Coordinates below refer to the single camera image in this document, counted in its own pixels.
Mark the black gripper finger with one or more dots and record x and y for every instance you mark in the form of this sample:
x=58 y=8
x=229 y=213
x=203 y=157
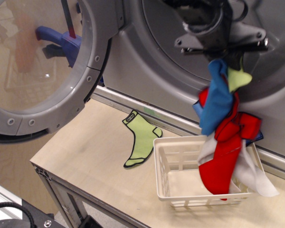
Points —
x=235 y=60

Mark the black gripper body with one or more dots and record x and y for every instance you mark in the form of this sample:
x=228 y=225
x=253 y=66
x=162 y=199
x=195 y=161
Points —
x=216 y=29

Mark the white felt cloth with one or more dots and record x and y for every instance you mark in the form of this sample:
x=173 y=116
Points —
x=245 y=171

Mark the green felt sock on table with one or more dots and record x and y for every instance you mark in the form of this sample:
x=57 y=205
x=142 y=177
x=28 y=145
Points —
x=144 y=133

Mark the grey round machine door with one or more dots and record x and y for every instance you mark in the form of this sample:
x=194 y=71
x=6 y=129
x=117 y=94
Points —
x=39 y=96

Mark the blue felt cloth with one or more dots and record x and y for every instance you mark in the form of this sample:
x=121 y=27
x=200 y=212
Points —
x=219 y=100

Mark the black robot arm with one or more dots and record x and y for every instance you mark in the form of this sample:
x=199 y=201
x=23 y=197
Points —
x=171 y=4

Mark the black robot base bottom left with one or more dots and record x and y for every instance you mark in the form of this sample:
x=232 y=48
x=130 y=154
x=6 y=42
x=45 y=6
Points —
x=16 y=215

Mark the blue clamp behind door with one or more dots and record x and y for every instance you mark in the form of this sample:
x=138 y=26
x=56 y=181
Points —
x=63 y=45

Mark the aluminium table frame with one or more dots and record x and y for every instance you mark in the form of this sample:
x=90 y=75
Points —
x=80 y=209

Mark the red felt garment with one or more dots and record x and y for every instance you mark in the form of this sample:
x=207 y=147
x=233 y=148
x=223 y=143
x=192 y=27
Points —
x=216 y=174

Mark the white plastic laundry basket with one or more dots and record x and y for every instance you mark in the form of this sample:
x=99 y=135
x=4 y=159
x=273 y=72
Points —
x=178 y=177

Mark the blue felt pants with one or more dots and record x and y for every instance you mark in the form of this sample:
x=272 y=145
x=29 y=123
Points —
x=257 y=136

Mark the green felt sock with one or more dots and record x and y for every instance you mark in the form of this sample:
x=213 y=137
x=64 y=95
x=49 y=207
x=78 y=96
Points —
x=144 y=133
x=238 y=78

